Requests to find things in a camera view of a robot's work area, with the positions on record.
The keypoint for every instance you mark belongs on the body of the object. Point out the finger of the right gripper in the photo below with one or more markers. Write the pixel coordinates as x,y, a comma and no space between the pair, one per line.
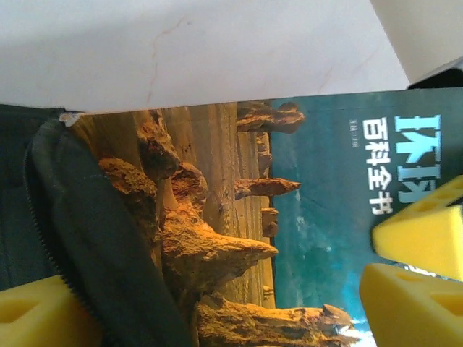
423,235

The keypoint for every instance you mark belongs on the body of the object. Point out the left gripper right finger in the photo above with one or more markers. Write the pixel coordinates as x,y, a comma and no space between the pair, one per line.
405,311

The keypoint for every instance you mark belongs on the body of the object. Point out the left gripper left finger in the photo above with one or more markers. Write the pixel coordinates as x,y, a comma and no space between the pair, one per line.
36,318

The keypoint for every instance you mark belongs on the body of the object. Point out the black fabric backpack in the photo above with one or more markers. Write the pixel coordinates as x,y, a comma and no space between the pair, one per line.
90,235

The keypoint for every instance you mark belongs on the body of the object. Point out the teal and orange landscape book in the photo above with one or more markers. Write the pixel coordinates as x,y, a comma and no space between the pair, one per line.
253,180

